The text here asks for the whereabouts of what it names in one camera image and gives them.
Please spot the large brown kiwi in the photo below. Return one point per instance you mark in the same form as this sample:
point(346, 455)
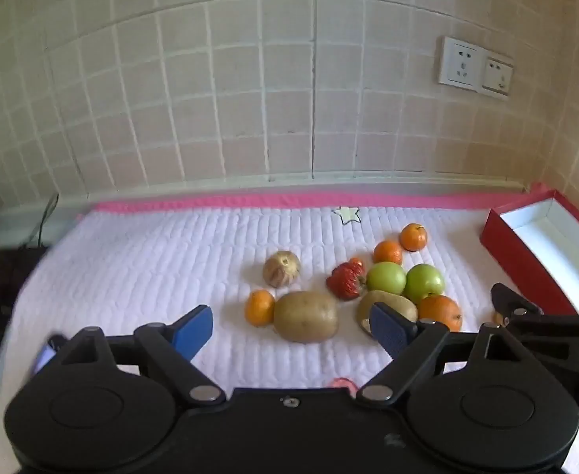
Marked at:
point(306, 317)

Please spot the red gift box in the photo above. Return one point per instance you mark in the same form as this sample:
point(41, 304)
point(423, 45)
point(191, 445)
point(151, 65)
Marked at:
point(535, 240)

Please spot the white double wall socket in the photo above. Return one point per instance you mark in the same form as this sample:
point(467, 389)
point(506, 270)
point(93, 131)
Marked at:
point(461, 65)

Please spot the green apple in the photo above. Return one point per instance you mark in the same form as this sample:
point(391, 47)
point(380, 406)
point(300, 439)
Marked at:
point(388, 277)
point(423, 280)

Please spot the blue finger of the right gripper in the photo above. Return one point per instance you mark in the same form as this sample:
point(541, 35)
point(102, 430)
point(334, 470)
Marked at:
point(508, 303)

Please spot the green apple right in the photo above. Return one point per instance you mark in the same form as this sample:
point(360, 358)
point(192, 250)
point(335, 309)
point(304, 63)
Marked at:
point(423, 280)

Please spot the red strawberry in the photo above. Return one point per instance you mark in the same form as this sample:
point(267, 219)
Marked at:
point(348, 280)

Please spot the brown onion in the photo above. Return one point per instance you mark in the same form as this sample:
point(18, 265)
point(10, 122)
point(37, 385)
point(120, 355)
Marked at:
point(281, 269)

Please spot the green apple left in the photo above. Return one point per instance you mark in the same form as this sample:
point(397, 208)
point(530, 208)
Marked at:
point(388, 277)

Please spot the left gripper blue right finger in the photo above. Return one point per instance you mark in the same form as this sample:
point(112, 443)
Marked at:
point(414, 349)

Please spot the large orange front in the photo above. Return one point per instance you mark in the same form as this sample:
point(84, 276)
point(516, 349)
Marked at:
point(443, 309)

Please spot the small orange mandarin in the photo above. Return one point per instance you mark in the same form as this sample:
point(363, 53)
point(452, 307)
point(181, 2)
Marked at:
point(259, 308)

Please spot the mandarin back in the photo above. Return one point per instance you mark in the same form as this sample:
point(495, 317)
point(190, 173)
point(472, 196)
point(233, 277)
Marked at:
point(413, 237)

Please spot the white wall switch socket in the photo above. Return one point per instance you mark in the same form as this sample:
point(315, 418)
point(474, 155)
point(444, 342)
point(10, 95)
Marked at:
point(496, 77)

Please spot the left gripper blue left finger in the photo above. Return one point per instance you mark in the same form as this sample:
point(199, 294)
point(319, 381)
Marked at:
point(167, 351)

